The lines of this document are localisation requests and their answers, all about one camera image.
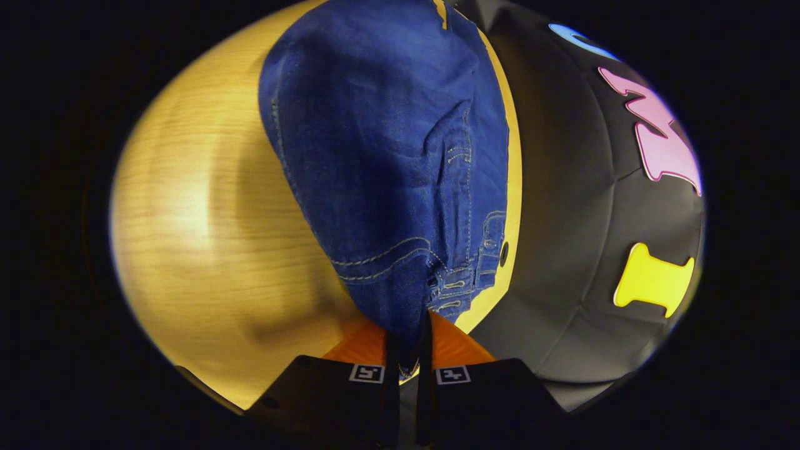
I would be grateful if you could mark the blue jeans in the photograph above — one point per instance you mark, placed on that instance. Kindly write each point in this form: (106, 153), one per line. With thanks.
(381, 144)

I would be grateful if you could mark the black backdrop cloth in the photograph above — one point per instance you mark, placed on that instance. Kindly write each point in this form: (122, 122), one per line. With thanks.
(562, 219)

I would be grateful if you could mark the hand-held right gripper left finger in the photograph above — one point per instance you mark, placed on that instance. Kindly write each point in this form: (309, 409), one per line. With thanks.
(390, 387)

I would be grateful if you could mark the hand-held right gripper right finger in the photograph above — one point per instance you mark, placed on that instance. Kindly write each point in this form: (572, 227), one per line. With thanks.
(426, 387)

